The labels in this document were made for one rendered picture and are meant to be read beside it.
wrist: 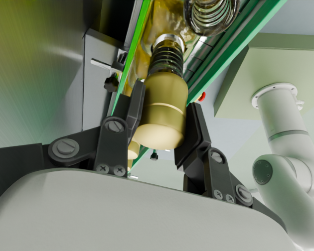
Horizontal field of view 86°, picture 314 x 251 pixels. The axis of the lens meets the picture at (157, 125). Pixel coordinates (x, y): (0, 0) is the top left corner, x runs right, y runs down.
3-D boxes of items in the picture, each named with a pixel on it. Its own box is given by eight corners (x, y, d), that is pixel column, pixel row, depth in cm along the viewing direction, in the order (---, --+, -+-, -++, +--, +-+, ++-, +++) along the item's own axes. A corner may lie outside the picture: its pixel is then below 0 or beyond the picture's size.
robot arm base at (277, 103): (317, 84, 50) (342, 130, 42) (287, 109, 60) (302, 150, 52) (264, 80, 50) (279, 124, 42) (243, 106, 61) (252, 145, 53)
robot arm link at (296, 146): (288, 148, 52) (307, 204, 44) (251, 140, 50) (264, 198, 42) (321, 134, 44) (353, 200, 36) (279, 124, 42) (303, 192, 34)
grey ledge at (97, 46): (97, 14, 44) (81, 38, 37) (130, 29, 46) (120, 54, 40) (86, 149, 119) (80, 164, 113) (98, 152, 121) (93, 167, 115)
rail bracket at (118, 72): (103, 32, 38) (81, 70, 31) (132, 45, 40) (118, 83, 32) (101, 47, 41) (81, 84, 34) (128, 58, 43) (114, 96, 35)
